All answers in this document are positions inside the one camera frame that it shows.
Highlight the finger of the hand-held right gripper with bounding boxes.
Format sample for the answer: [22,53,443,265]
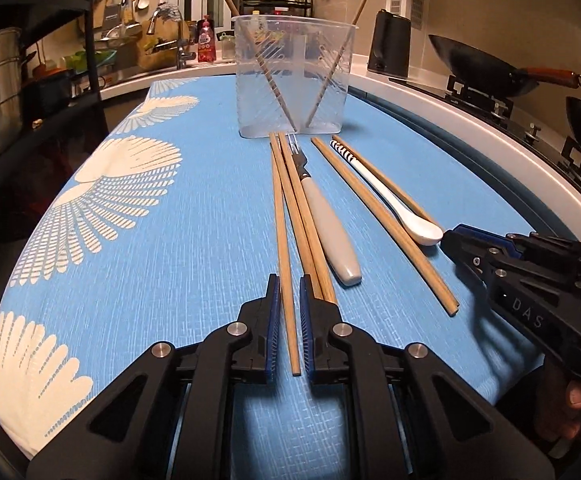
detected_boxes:
[441,230,508,288]
[450,224,521,257]

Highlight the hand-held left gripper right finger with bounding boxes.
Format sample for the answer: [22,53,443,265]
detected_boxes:
[297,274,556,480]

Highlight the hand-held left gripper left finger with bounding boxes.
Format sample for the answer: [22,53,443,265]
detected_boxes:
[25,274,284,480]

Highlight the white spoon striped handle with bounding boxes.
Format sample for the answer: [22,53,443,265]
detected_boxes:
[329,140,444,247]

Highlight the grey handled fork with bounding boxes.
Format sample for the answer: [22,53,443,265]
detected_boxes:
[287,132,363,287]

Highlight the clear plastic container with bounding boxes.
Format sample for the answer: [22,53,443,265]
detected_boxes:
[231,14,360,140]

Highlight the person's right hand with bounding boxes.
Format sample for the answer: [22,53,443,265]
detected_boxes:
[537,365,581,456]

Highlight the black gas cooktop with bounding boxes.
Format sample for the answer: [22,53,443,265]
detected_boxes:
[389,74,581,203]

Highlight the blue white patterned tablecloth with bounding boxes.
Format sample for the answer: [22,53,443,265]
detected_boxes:
[0,77,546,480]

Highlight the black electric kettle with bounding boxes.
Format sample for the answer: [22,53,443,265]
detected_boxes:
[367,8,412,75]

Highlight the wooden cutting board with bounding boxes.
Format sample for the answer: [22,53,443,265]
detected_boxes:
[138,17,192,72]

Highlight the red dish soap bottle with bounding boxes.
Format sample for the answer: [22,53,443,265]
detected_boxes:
[196,15,217,64]

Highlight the chrome faucet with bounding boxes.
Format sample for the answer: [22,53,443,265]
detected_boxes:
[146,4,196,71]

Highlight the black spice rack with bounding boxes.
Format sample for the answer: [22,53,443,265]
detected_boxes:
[239,0,315,18]

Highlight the green bowl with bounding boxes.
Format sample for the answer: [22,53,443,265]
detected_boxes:
[65,50,116,72]

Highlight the red cooking pot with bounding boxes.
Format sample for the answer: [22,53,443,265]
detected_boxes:
[23,62,76,113]

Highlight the black shelf rack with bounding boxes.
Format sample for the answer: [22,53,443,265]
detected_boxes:
[0,0,146,171]

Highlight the metal grater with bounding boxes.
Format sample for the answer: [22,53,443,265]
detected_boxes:
[101,0,122,32]

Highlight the black wok red-brown handle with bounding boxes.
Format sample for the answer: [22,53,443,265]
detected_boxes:
[427,34,581,98]

